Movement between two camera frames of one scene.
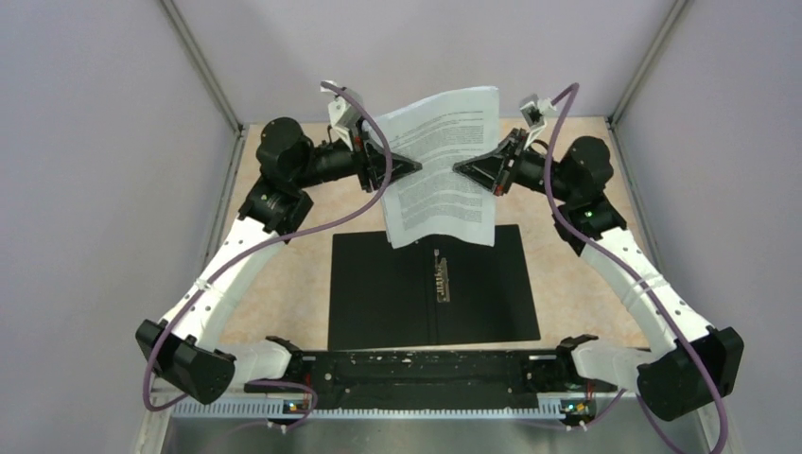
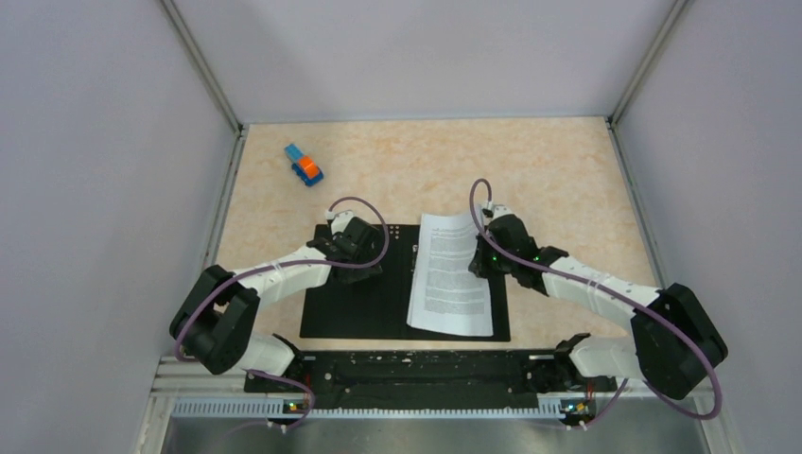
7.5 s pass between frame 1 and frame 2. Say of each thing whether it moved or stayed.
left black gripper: moved
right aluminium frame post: stayed
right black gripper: moved
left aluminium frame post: stayed
